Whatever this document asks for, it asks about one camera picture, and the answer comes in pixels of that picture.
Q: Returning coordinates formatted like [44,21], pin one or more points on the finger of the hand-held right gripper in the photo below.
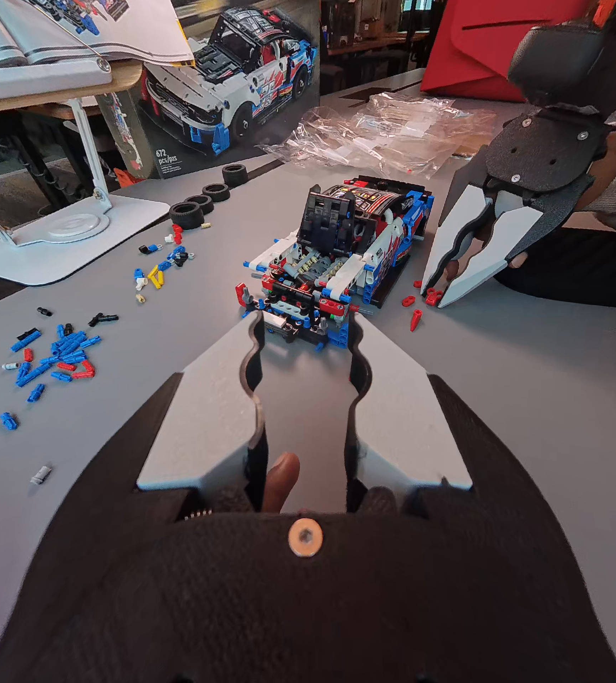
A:
[505,240]
[460,224]

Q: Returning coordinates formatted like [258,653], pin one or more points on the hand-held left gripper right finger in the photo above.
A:
[409,427]

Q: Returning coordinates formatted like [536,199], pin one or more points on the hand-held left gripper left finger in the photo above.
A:
[206,421]

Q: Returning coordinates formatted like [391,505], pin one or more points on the grey desk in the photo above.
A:
[500,400]

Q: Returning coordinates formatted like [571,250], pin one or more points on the person's right hand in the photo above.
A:
[614,160]

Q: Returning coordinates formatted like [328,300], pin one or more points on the person's left hand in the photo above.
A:
[281,480]

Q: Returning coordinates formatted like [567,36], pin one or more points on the red pointed toy piece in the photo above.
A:
[416,319]

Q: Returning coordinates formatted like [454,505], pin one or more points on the pile of clear plastic bags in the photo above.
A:
[382,133]

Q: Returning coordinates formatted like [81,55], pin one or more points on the toy race car model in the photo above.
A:
[340,251]

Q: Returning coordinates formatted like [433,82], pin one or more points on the red plastic panel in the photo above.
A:
[478,48]

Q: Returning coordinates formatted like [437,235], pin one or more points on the red angled toy beam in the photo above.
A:
[85,369]

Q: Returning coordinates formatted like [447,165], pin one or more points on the black toy connector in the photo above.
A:
[103,319]

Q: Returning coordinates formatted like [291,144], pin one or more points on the yellow toy piece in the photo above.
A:
[155,277]

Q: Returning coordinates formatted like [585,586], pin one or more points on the pile of blue toy pins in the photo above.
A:
[62,347]

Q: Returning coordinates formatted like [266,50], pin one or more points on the black toy piece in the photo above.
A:
[181,260]

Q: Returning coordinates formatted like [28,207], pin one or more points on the pale grey toy pin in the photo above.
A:
[40,474]

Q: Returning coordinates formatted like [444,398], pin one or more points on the blue toy connector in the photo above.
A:
[9,420]

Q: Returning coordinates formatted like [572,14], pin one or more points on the black toy beam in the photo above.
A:
[29,335]

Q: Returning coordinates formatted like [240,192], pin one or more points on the white book stand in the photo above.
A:
[73,224]

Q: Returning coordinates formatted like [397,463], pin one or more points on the toy car set box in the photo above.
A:
[233,80]

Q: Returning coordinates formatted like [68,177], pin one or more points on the open instruction booklet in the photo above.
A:
[46,32]

